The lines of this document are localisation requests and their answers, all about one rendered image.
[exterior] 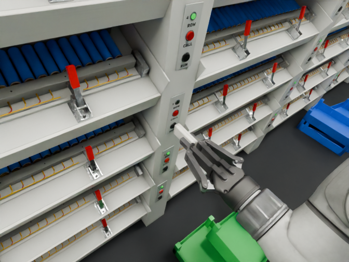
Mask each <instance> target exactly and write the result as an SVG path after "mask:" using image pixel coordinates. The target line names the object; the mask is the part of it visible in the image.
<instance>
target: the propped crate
mask: <svg viewBox="0 0 349 262"><path fill-rule="evenodd" d="M238 213H239V212H237V213H236V212H232V213H231V214H230V215H228V216H227V217H226V218H224V219H223V220H222V221H220V222H219V223H217V224H215V225H214V227H213V228H212V229H211V230H210V231H209V232H208V234H207V235H206V238H207V239H208V240H209V241H210V243H211V244H212V245H213V246H214V247H215V249H216V250H217V251H218V252H219V253H220V255H221V256H222V257H223V258H224V260H225V261H226V262H266V261H267V260H268V259H267V257H266V256H265V254H264V252H263V250H262V249H261V247H260V245H259V244H258V243H257V242H256V240H255V239H253V238H252V237H251V235H250V234H249V233H248V232H247V231H246V230H245V229H244V228H243V226H242V225H241V224H240V223H239V222H238V221H237V220H236V217H237V214H238Z"/></svg>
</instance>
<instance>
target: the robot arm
mask: <svg viewBox="0 0 349 262"><path fill-rule="evenodd" d="M173 133H174V134H175V135H176V136H177V137H178V139H179V140H180V144H181V145H182V147H183V148H184V149H185V150H186V153H185V157H184V159H185V161H186V163H187V165H188V166H189V168H190V170H191V172H192V173H193V175H194V177H195V178H196V180H197V182H198V184H199V189H200V192H201V193H202V194H204V193H205V192H206V191H213V192H214V193H215V194H218V195H219V196H221V198H222V199H223V201H224V202H225V203H226V204H227V205H228V206H229V207H230V209H231V210H232V211H233V212H236V213H237V212H239V214H238V215H237V217H236V220H237V221H238V222H239V223H240V224H241V225H242V226H243V227H244V229H245V230H246V231H247V232H248V233H249V234H250V235H251V237H252V238H253V239H255V240H256V242H257V243H258V244H259V245H260V247H261V249H262V250H263V252H264V254H265V256H266V257H267V259H268V260H269V261H270V262H349V158H348V159H346V160H345V161H344V162H343V163H342V164H340V165H339V166H338V167H337V168H336V169H335V170H334V171H333V172H332V173H331V174H330V175H329V176H328V177H327V178H326V179H325V180H324V181H323V182H322V183H321V184H320V185H319V186H318V187H317V189H316V191H315V192H314V193H313V194H312V195H311V196H310V198H309V199H308V200H307V201H305V202H304V203H303V204H302V205H300V206H299V207H298V208H296V209H295V210H293V211H292V210H291V209H289V207H288V206H287V205H286V204H285V203H283V202H282V201H281V200H280V199H279V198H278V197H277V196H276V195H275V194H274V193H272V192H271V191H270V190H269V189H268V188H265V189H263V190H262V191H261V190H260V189H261V188H260V186H259V185H258V184H257V183H256V182H255V181H254V180H253V179H252V178H251V177H250V176H246V175H245V173H244V171H243V170H242V169H241V165H242V163H243V161H244V159H243V158H240V157H238V156H235V155H233V154H231V153H230V152H228V151H227V150H225V149H223V148H222V147H221V146H219V145H217V144H216V143H214V142H213V141H211V140H210V139H206V140H205V141H202V140H199V139H198V138H197V137H196V136H195V135H194V134H193V133H189V132H188V131H187V130H186V129H185V128H184V127H183V126H182V125H181V124H180V123H178V124H176V125H175V126H174V131H173ZM201 168H202V169H203V170H204V171H205V172H206V173H207V175H208V177H209V178H210V179H211V183H212V184H211V183H210V181H209V180H207V178H206V175H205V174H204V172H203V170H202V169H201Z"/></svg>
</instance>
